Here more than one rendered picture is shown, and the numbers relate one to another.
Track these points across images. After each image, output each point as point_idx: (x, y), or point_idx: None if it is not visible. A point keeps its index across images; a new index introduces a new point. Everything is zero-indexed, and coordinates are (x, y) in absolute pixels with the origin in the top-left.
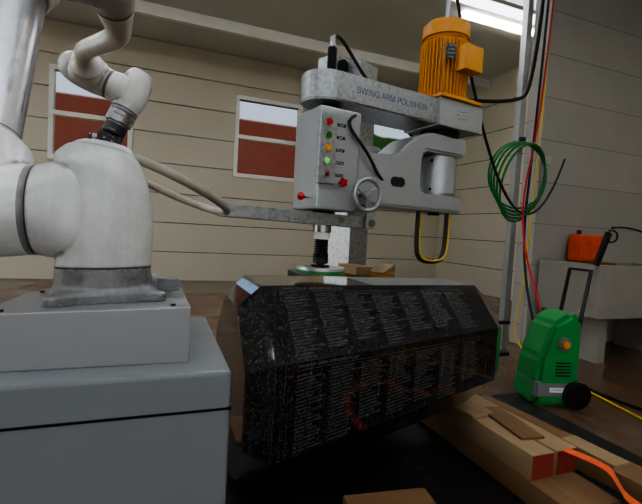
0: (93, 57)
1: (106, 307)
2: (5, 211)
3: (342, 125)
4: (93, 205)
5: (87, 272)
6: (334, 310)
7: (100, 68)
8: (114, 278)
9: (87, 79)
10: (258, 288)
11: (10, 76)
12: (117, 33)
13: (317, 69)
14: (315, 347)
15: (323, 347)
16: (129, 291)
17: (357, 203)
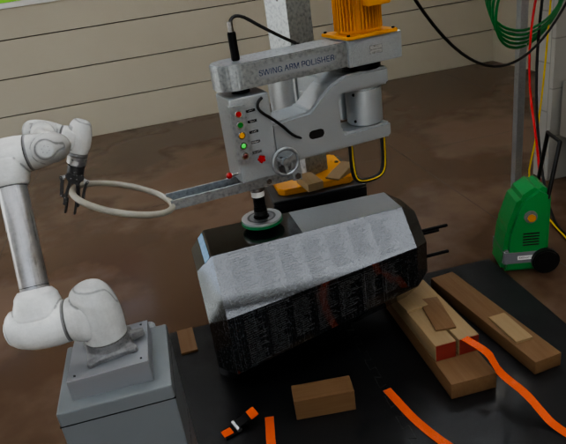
0: None
1: (113, 365)
2: (60, 334)
3: (251, 110)
4: (94, 322)
5: (100, 348)
6: (269, 264)
7: None
8: (112, 347)
9: None
10: (209, 258)
11: (33, 255)
12: None
13: (219, 68)
14: (255, 299)
15: (260, 298)
16: (121, 351)
17: (277, 173)
